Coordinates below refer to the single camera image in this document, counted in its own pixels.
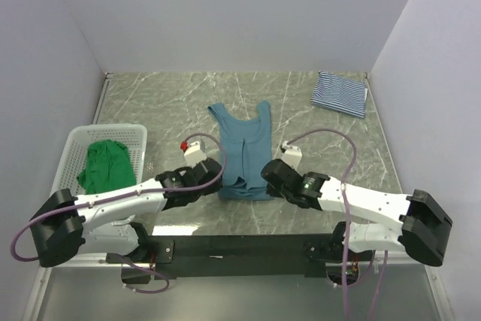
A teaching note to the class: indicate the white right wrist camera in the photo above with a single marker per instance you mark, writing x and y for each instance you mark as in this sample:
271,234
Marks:
291,155

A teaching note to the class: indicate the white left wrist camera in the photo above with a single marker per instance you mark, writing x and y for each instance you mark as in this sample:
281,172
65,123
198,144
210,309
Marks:
193,153

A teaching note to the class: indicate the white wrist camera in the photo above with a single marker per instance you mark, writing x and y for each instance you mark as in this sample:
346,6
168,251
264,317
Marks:
291,155
193,153

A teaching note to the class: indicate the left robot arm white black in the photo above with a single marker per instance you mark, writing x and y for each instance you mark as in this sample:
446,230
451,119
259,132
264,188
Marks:
66,224

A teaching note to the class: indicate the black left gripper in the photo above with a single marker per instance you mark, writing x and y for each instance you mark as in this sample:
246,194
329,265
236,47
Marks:
213,189

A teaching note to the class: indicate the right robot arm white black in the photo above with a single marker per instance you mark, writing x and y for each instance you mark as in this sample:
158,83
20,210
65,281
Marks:
414,224

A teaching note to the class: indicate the teal blue tank top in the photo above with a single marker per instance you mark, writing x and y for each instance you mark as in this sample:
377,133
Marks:
247,146

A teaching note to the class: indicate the white plastic laundry basket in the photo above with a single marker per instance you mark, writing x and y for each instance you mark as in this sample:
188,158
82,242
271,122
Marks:
73,159

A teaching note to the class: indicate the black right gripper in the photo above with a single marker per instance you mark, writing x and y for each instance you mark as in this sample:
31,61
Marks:
272,191

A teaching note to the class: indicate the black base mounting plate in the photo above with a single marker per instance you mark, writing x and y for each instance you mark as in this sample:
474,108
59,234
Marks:
242,255

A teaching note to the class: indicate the blue white striped tank top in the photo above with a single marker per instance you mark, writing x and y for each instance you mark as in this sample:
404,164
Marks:
340,94

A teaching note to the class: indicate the green tank top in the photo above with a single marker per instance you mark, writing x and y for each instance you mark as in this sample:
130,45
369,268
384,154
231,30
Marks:
107,168

